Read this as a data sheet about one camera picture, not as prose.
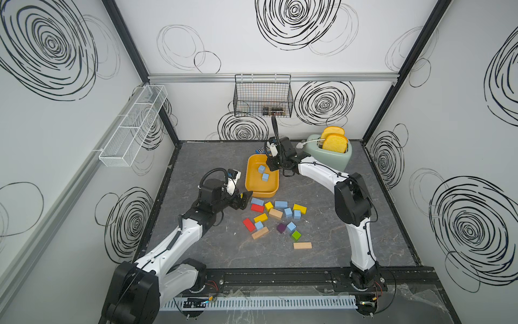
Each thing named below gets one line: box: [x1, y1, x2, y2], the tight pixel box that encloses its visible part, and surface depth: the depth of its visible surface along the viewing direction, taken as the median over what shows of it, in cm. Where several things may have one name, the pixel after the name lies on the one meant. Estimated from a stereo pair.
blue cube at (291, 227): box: [286, 221, 297, 233], surface depth 86 cm
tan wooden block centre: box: [269, 208, 284, 219], surface depth 91 cm
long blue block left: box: [250, 197, 265, 206], surface depth 96 cm
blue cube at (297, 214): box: [293, 209, 302, 220], surface depth 91 cm
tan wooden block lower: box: [250, 226, 270, 240], surface depth 86 cm
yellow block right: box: [292, 203, 308, 215], surface depth 93 cm
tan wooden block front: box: [293, 242, 313, 250], surface depth 84 cm
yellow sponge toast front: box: [322, 132, 349, 154], surface depth 96 cm
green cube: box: [291, 230, 302, 242], surface depth 84 cm
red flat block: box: [250, 203, 265, 214], surface depth 95 cm
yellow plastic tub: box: [244, 153, 280, 199], surface depth 102 cm
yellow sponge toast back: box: [321, 126, 345, 140], surface depth 97 cm
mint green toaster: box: [304, 133, 353, 172], surface depth 98 cm
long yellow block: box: [253, 213, 268, 224], surface depth 91 cm
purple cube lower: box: [276, 222, 287, 234], surface depth 88 cm
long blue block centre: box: [274, 201, 289, 208], surface depth 96 cm
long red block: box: [242, 217, 256, 233], surface depth 89 cm
